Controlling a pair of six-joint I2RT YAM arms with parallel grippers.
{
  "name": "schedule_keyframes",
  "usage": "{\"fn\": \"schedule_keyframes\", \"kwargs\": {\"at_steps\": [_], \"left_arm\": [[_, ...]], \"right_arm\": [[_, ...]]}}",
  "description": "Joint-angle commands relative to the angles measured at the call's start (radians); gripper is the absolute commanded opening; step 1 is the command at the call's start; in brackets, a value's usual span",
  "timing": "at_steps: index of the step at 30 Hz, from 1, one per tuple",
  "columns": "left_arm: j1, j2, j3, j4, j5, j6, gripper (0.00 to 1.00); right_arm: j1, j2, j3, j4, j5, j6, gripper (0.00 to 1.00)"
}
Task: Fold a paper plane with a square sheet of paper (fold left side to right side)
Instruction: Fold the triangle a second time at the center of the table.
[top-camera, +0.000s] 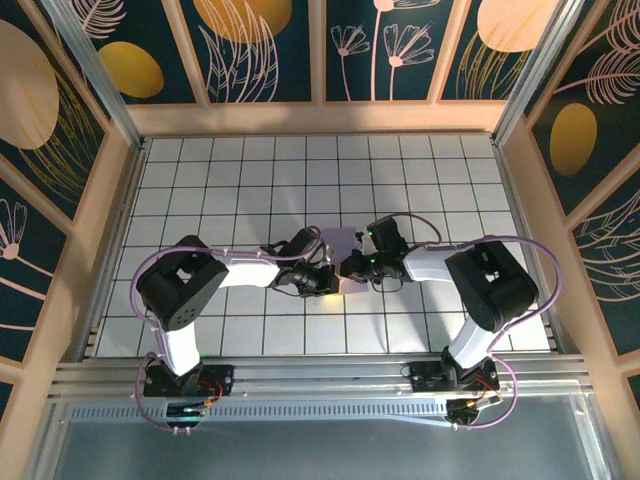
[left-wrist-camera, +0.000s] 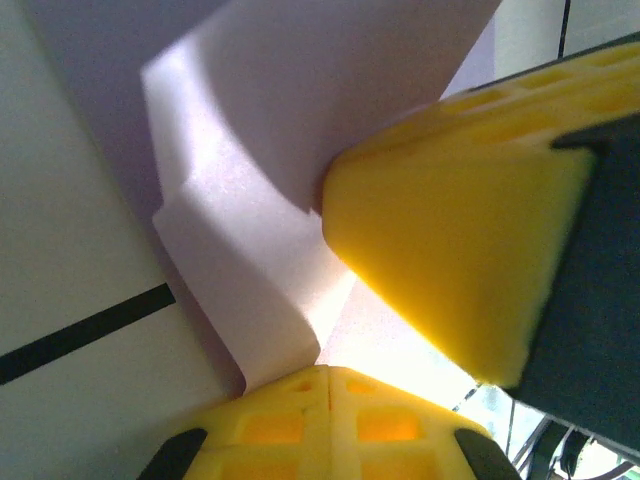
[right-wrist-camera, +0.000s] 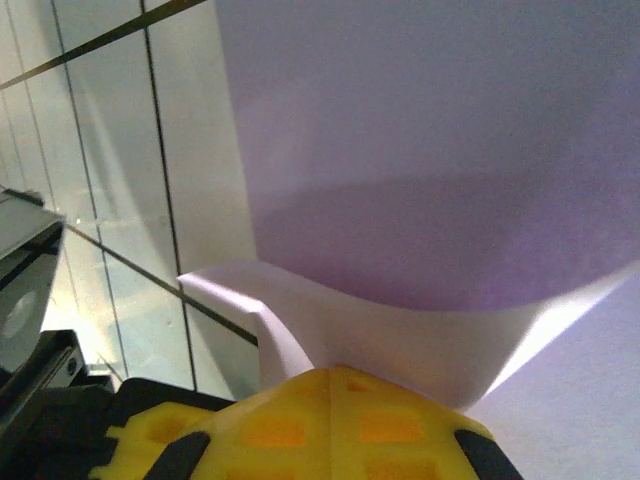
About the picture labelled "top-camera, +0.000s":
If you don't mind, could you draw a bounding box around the grey metal sheet panel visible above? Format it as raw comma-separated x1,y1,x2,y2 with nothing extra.
29,394,619,480

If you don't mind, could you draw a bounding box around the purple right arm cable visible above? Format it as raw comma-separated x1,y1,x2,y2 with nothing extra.
392,213,565,431

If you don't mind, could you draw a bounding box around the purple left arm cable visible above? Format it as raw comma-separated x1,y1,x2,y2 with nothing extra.
128,225,324,436

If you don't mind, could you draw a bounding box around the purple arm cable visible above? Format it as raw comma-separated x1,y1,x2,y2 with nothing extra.
128,225,324,436
392,213,565,431

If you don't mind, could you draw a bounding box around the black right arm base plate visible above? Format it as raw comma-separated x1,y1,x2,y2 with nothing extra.
408,360,501,395

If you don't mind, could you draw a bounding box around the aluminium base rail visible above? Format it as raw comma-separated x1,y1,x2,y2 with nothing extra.
47,353,591,401

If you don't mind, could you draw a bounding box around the aluminium corner post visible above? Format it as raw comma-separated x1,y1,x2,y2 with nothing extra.
492,0,586,146
38,0,147,151

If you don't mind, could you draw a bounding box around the black controller board with wires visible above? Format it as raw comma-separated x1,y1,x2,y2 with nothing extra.
166,397,215,427
446,393,504,426

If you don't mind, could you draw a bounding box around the perforated metal cable duct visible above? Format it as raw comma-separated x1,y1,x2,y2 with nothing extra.
67,399,451,430

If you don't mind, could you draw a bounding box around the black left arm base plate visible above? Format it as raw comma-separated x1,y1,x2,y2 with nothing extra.
143,364,235,398

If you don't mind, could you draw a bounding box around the aluminium side rail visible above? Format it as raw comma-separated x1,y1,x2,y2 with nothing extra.
74,139,151,361
492,139,571,354

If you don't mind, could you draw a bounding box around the purple paper sheet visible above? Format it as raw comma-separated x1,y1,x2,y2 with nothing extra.
321,226,374,297

